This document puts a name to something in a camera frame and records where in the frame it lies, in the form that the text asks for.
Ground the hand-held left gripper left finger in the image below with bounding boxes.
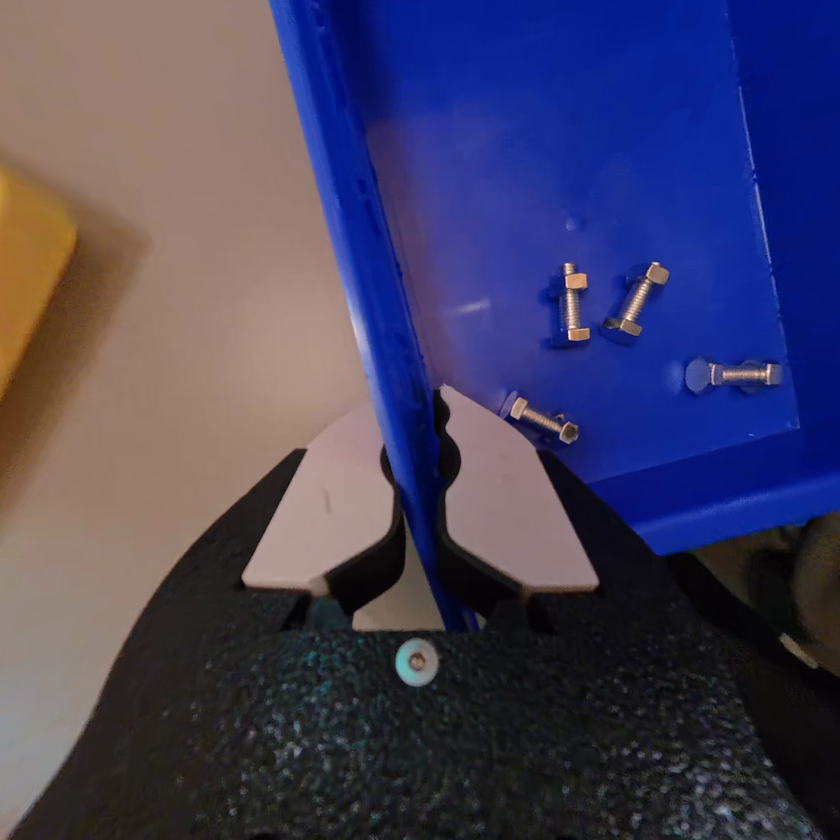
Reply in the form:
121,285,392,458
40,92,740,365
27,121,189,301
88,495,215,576
241,403,404,614

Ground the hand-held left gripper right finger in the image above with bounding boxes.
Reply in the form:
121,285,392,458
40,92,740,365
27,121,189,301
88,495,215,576
433,385,601,619

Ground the blue plastic bin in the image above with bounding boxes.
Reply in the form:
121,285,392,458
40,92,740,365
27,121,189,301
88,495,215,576
269,0,840,632

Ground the grey desk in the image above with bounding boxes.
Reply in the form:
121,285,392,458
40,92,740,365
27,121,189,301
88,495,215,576
0,0,447,821

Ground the silver bolt with nut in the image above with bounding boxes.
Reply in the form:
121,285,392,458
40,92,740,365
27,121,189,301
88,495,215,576
686,357,784,395
602,261,672,339
508,395,580,446
561,261,592,343

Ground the person's olive hoodie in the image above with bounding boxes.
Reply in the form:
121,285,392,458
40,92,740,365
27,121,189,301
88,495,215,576
742,515,840,651

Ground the yellow plastic bin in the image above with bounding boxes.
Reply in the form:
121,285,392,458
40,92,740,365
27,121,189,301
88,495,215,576
0,164,78,398

